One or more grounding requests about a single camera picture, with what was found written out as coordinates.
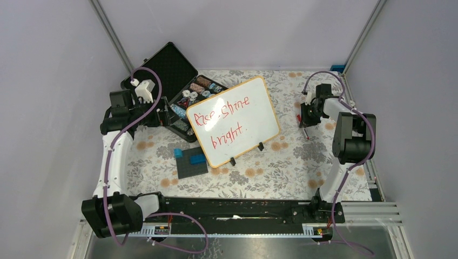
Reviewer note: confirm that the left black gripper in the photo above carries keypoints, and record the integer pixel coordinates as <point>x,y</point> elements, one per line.
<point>161,118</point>

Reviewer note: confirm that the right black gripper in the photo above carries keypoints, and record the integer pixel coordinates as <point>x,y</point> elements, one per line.
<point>305,121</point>

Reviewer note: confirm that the yellow framed whiteboard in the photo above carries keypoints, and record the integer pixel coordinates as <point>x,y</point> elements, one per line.
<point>234,121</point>

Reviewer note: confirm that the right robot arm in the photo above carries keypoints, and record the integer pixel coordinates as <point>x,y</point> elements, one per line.
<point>353,142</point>

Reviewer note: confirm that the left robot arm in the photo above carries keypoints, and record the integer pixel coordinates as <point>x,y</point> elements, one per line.
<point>112,211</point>

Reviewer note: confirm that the triangular dealer button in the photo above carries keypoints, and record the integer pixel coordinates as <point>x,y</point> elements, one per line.
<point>184,102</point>

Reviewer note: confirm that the white poker chip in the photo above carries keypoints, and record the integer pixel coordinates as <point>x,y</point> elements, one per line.
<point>186,93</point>

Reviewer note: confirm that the black poker chip case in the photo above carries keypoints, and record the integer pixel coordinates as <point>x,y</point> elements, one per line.
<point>178,74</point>

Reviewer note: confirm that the light blue building brick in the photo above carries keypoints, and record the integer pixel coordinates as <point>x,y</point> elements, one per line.
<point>178,153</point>

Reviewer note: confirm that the floral table mat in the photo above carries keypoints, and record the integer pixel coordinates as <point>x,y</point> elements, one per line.
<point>289,167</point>

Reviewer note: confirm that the dark blue building brick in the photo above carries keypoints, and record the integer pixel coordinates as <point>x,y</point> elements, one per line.
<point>197,159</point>

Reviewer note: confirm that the dark grey building baseplate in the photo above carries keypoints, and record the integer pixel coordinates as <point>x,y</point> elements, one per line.
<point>187,170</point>

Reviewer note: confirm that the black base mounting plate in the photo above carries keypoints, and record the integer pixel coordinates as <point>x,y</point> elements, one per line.
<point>244,216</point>

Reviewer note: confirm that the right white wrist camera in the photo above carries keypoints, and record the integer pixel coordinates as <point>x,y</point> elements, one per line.
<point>309,98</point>

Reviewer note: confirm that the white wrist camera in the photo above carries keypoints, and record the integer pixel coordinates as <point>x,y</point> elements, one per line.
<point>309,98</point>
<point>143,89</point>

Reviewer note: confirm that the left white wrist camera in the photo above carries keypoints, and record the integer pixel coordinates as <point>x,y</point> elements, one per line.
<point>143,89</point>

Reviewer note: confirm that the blue corner bracket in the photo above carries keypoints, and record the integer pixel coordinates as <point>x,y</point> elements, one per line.
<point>338,68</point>

